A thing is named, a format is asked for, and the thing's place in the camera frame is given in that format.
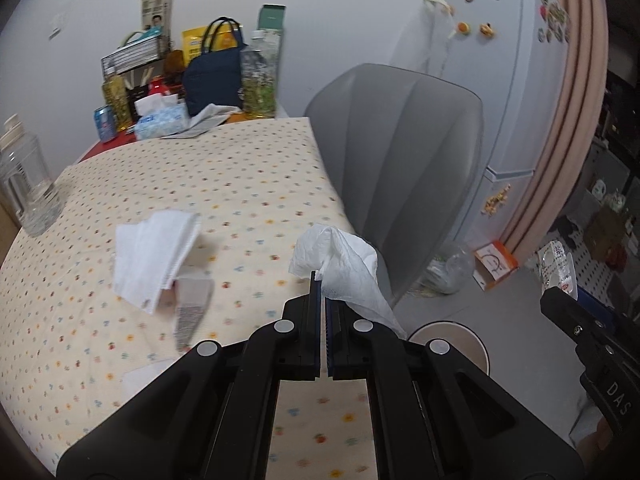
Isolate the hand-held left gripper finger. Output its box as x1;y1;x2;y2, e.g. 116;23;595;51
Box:
56;270;323;480
322;295;586;480

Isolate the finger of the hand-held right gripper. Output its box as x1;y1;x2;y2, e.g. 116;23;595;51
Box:
540;285;619;357
575;287;622;329

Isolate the white tissue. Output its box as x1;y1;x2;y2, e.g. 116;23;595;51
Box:
289;224;407;338

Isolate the white waste bin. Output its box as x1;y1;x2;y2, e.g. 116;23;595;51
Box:
407;321;492;376

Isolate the grey printed leaflet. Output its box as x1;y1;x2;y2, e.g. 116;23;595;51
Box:
172;275;216;351

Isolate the white napkin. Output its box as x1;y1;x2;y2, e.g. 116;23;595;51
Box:
112;210;202;316

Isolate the white paper sheet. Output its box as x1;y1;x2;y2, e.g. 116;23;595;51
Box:
120;360;176;397

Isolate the person's right hand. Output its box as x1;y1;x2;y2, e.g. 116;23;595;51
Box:
576;421;617;480

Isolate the brown cardboard box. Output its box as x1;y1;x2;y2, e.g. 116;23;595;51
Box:
585;207;626;261

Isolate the orange white box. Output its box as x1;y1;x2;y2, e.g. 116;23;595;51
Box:
472;241;519;291

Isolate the clear plastic bag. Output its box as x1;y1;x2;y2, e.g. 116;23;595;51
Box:
425;241;476;296

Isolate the yellow figure fridge magnet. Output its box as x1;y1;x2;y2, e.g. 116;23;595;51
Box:
482;184;512;217

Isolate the floral tablecloth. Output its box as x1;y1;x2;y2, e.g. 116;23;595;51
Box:
0;116;381;480

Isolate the grey upholstered chair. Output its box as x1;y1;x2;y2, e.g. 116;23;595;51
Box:
304;63;485;306

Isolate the pink curtain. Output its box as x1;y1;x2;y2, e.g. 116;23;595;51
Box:
500;0;608;266

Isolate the grey white cloth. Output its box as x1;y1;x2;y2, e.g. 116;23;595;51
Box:
170;104;242;138

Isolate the white fridge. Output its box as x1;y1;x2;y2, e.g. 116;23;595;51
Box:
425;0;571;256

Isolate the large clear tea bottle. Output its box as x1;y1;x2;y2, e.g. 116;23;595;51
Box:
239;30;278;120

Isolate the blue white tissue box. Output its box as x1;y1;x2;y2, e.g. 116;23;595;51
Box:
132;95;191;141

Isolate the navy lunch bag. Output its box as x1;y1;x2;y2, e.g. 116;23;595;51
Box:
181;17;247;116

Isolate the black utensil holder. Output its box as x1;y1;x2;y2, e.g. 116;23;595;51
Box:
125;67;153;111

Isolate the blue soda can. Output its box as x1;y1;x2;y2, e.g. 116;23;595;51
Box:
93;105;117;142

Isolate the brown jar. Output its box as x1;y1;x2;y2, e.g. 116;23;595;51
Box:
164;50;186;78

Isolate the small yellow tea bottle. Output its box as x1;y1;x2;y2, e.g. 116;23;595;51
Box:
102;75;133;128

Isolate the hanging translucent plastic bag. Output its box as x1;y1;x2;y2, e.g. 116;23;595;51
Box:
422;0;458;91

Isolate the cluster of fridge magnets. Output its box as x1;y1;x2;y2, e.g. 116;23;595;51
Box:
537;0;572;43

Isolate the yellow snack packet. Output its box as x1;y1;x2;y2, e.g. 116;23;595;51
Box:
181;25;241;63

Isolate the tall green box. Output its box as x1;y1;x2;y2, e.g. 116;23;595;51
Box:
257;4;287;51

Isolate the clear plastic water jug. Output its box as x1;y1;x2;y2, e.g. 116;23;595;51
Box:
0;114;65;237

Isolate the white printed tote bag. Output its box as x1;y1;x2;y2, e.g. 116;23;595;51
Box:
131;0;176;36

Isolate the black wire basket shelf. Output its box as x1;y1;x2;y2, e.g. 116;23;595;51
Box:
101;35;168;78

